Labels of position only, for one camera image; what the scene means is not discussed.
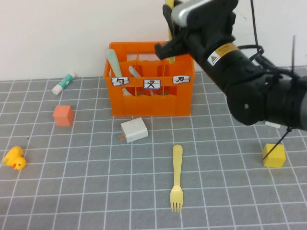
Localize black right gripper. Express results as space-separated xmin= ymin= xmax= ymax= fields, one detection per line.
xmin=154 ymin=0 xmax=238 ymax=60

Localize yellow plastic knife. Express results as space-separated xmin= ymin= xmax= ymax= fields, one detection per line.
xmin=165 ymin=0 xmax=177 ymax=64

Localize grey plastic fork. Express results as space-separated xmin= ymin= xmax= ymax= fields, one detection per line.
xmin=128 ymin=66 xmax=156 ymax=96

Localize mint green plastic spoon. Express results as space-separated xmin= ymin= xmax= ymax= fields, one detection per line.
xmin=106 ymin=48 xmax=131 ymax=96

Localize yellow plastic fork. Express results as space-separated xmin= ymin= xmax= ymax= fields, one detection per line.
xmin=170 ymin=144 xmax=184 ymax=213

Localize orange plastic cutlery holder crate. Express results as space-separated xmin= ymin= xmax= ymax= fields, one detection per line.
xmin=103 ymin=41 xmax=195 ymax=117

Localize black zip tie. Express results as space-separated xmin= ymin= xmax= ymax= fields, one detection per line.
xmin=262 ymin=126 xmax=294 ymax=161
xmin=250 ymin=0 xmax=260 ymax=47
xmin=292 ymin=34 xmax=298 ymax=75

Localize white power adapter plug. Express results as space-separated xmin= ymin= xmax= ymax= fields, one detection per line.
xmin=118 ymin=117 xmax=148 ymax=144

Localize white green glue stick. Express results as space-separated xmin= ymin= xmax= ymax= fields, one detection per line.
xmin=51 ymin=70 xmax=77 ymax=95

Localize salmon orange cube block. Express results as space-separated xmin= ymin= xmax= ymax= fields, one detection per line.
xmin=52 ymin=105 xmax=74 ymax=127

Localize large yellow cube block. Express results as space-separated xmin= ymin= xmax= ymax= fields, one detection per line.
xmin=262 ymin=143 xmax=286 ymax=168

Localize yellow rubber duck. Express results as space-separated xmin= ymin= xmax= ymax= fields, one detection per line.
xmin=2 ymin=146 xmax=27 ymax=171

